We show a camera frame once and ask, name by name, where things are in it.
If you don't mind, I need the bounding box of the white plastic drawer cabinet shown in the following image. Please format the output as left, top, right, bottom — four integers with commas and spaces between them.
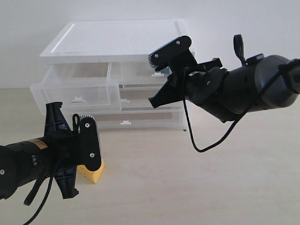
39, 18, 196, 132

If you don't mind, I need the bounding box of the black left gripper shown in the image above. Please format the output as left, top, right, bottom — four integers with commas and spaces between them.
28, 102, 80, 199

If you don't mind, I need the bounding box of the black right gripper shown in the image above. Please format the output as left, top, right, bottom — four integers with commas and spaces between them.
148, 58, 225, 108

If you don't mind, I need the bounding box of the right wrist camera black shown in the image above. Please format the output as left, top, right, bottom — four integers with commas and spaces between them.
148, 35, 197, 72

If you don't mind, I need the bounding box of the yellow cheese wedge toy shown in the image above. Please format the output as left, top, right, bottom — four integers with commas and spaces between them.
77, 159, 105, 184

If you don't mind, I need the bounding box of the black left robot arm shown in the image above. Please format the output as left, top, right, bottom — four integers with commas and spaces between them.
0, 102, 80, 205

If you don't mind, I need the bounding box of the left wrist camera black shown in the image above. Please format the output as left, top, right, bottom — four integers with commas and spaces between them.
72, 114, 102, 172

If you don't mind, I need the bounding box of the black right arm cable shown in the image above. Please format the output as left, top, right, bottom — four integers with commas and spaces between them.
181, 34, 300, 153

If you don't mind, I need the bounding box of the middle wide clear drawer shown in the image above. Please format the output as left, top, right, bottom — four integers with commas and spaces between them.
117, 87, 186, 110

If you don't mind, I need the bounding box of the bottom wide clear drawer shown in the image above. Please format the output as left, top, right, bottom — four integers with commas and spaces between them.
84, 106, 188, 131

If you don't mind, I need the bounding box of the white pill bottle teal label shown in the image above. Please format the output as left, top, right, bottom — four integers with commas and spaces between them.
155, 66, 170, 75

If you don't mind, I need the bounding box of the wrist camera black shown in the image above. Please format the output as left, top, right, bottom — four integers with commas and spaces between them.
72, 114, 102, 172
148, 35, 197, 72

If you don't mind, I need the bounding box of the wide clear drawer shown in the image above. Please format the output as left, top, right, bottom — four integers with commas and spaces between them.
84, 106, 188, 131
117, 87, 186, 110

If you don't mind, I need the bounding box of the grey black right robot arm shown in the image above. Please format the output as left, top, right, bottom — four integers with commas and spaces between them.
149, 54, 300, 122

